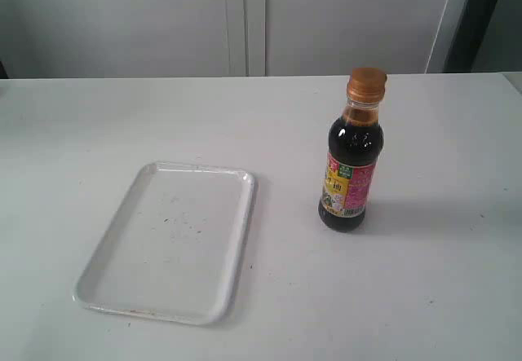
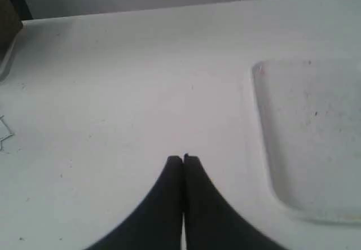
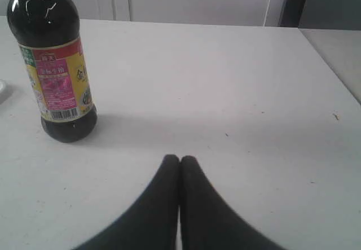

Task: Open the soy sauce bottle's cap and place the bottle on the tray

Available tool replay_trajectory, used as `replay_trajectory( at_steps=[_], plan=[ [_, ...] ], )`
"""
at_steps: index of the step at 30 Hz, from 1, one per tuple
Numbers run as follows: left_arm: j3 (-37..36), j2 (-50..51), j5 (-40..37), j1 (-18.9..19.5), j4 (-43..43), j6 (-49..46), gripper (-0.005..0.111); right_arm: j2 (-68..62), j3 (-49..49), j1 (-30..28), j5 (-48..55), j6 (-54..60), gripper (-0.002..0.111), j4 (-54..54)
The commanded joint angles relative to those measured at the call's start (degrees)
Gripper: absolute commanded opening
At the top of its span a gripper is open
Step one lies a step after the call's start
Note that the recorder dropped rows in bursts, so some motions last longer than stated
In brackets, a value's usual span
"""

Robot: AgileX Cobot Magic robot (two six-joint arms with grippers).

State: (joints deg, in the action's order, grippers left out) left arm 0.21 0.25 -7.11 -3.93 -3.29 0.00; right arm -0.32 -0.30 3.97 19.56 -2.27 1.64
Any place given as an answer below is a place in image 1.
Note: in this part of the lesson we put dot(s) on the white plastic tray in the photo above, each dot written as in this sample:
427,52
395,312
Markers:
173,248

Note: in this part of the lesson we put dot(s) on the soy sauce bottle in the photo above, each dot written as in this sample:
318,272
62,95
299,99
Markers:
355,141

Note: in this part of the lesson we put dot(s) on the dark panel in background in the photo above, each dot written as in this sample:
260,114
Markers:
469,35

